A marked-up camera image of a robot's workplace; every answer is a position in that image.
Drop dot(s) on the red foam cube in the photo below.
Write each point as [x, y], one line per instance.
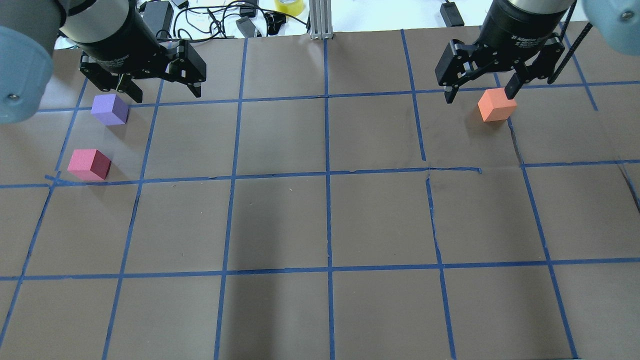
[89, 165]

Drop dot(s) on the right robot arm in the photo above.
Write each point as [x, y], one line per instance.
[616, 20]

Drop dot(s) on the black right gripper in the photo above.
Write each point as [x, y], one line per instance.
[515, 31]

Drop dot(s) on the yellow tape roll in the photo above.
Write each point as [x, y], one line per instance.
[289, 7]

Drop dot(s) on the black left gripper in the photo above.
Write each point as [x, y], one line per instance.
[120, 44]

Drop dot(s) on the purple foam cube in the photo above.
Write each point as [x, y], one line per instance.
[110, 110]

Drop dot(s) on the orange foam cube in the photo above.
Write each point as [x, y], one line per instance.
[495, 106]

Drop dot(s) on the aluminium frame post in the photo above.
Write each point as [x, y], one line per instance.
[320, 20]

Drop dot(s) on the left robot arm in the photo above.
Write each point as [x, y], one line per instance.
[28, 32]

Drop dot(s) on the black power adapter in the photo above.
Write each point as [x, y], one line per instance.
[157, 15]

